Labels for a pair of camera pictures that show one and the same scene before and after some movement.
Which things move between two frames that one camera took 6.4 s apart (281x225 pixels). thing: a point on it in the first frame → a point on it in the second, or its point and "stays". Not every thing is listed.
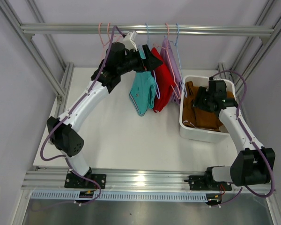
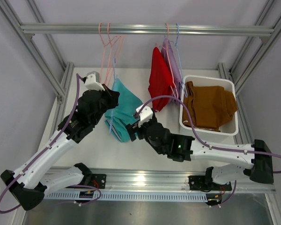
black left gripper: [149, 63] → [112, 96]
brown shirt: [199, 119] stays
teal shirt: [143, 93] → [118, 117]
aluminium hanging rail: [41, 28] stays
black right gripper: [202, 91] → [153, 121]
